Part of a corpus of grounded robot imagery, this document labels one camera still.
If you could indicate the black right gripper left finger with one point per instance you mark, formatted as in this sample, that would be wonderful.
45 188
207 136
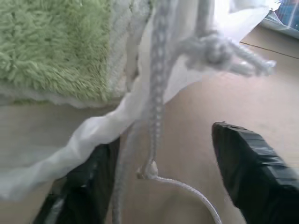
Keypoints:
86 186

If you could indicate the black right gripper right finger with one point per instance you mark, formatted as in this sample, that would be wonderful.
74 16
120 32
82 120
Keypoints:
252 172

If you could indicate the green fluffy towel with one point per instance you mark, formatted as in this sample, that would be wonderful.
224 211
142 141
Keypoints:
53 46

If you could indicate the blue and white box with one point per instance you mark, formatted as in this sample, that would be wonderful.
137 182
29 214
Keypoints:
283 16

